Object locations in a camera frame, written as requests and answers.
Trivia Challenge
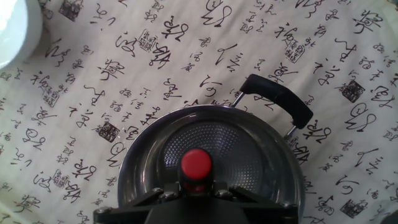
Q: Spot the black ladle with red accents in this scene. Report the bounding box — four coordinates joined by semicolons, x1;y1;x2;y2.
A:
177;148;215;195

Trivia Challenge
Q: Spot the white round bowl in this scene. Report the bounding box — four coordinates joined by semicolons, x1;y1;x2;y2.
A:
0;0;44;71

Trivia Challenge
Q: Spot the steel pot with black handles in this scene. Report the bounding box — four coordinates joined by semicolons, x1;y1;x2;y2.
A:
117;73;314;223

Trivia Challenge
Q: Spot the beige calligraphy print cloth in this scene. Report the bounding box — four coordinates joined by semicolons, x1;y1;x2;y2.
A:
0;0;398;224

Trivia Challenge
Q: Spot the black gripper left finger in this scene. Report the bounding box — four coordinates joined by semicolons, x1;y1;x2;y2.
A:
93;182;183;224

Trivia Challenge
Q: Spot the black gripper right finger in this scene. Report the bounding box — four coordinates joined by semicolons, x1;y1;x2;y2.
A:
211;182;299;224

